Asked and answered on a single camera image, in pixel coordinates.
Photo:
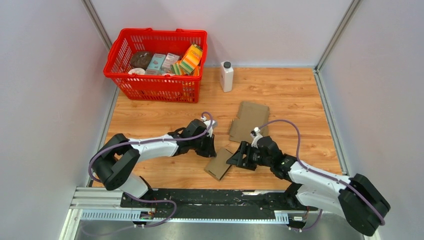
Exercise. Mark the green striped packet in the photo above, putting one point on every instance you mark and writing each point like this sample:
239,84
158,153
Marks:
177,69

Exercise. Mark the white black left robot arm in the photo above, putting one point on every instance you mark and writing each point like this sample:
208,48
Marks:
113,164

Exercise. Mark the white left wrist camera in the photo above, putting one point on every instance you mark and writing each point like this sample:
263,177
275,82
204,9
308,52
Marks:
210,125

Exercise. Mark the grey pink snack box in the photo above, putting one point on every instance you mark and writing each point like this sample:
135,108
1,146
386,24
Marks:
169,60

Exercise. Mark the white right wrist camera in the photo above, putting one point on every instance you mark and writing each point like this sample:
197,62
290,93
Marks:
256,136

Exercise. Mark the white bottle black cap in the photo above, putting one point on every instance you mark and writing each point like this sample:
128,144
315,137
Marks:
227,75

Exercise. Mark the aluminium frame rail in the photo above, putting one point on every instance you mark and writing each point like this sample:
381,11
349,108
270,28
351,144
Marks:
96,213

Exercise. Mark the white round lid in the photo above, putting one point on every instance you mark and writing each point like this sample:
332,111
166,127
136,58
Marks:
137,71

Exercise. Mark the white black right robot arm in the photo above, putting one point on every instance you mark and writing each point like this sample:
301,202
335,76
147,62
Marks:
355,199

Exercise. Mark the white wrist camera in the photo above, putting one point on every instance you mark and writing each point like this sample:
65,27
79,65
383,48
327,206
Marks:
210,125
256,136

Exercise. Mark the brown cardboard box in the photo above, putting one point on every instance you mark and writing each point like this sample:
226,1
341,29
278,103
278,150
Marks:
217,166

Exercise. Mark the red plastic shopping basket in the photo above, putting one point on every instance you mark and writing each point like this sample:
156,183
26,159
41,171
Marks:
169,88

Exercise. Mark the brown round bag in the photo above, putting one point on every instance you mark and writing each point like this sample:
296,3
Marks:
141,59

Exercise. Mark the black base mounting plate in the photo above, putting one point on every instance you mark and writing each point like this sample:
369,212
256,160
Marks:
216,203

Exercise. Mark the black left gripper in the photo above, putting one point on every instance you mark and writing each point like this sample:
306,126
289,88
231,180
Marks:
209,151

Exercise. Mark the teal snack box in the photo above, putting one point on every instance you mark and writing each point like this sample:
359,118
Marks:
154,67

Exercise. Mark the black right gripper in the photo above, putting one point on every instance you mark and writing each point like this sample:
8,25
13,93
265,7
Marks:
236,159

